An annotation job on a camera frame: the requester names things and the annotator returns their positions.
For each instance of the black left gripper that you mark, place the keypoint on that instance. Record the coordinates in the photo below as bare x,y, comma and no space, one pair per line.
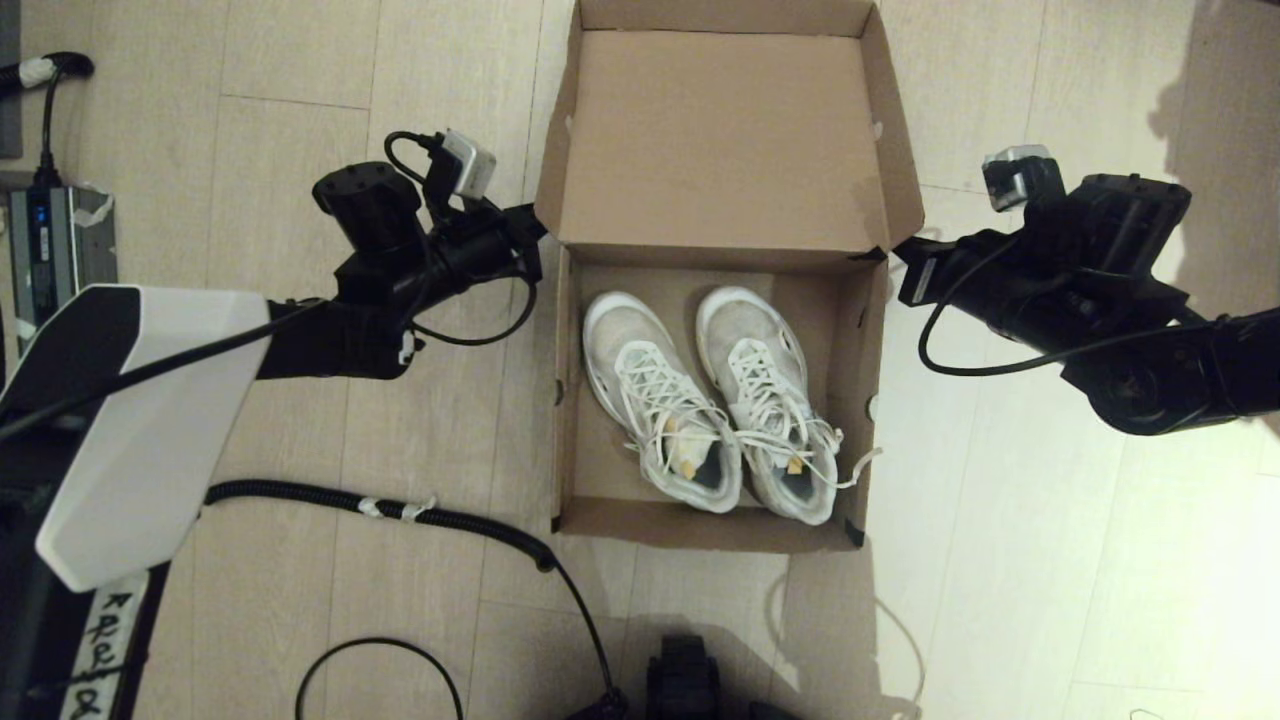
375,205

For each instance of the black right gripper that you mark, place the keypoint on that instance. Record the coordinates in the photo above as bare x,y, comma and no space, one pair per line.
1110,230

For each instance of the white sneaker orange insole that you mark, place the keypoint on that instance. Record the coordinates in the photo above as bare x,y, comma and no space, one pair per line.
625,325

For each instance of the brown cardboard shoe box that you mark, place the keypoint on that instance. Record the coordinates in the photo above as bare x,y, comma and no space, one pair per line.
720,130

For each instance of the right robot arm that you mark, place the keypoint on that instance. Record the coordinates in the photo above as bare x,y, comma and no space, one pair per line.
1200,380

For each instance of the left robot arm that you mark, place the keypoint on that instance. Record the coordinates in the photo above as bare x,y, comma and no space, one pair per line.
140,440

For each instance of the grey power supply box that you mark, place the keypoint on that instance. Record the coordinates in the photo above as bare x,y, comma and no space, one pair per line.
55,250

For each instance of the black robot torso part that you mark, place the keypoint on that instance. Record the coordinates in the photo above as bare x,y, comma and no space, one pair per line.
685,680

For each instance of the dark grey panel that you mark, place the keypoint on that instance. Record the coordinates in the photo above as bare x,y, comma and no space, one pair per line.
8,80

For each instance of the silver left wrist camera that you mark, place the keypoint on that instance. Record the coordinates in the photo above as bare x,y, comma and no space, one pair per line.
470,165

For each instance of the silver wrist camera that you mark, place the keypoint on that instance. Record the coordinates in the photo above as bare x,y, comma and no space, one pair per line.
1020,175
470,165

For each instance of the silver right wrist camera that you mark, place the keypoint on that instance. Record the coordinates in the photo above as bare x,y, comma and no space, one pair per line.
1020,175

